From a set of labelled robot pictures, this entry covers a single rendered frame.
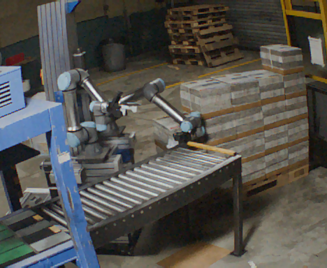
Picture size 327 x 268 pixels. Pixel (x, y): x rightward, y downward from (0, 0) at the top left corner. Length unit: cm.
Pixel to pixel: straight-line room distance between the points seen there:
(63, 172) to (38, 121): 27
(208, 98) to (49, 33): 140
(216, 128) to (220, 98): 24
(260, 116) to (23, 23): 701
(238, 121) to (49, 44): 171
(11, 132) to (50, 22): 182
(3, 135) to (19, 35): 840
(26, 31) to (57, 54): 674
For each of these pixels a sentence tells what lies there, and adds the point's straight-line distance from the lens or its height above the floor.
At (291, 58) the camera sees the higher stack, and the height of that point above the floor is 121.
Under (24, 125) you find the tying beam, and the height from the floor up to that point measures 151.
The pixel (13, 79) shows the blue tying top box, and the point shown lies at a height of 170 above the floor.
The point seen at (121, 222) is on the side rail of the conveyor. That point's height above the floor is 76.
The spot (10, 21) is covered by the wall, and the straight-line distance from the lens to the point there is 1026.
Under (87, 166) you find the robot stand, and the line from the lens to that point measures 369.
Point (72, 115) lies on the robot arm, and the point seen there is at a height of 116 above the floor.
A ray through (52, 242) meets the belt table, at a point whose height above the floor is 80.
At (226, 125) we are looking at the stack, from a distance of 417.
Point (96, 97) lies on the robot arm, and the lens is 346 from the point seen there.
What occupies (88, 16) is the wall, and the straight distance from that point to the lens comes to 1132.
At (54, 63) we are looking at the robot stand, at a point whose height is 150.
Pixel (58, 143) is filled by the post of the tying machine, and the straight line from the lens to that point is 217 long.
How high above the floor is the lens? 203
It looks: 18 degrees down
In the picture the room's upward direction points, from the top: 7 degrees counter-clockwise
